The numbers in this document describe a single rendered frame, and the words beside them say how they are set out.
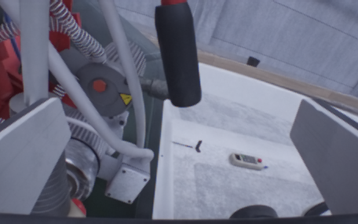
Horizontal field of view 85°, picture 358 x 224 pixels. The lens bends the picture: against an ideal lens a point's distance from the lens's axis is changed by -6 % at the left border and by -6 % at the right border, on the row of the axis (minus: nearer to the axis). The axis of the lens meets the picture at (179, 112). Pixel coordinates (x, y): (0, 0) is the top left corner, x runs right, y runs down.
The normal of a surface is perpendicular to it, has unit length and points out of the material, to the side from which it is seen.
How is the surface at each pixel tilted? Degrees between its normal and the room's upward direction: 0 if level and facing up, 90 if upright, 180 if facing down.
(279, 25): 90
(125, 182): 81
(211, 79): 90
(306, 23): 90
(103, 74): 90
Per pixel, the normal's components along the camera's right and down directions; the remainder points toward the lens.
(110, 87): 0.00, 0.52
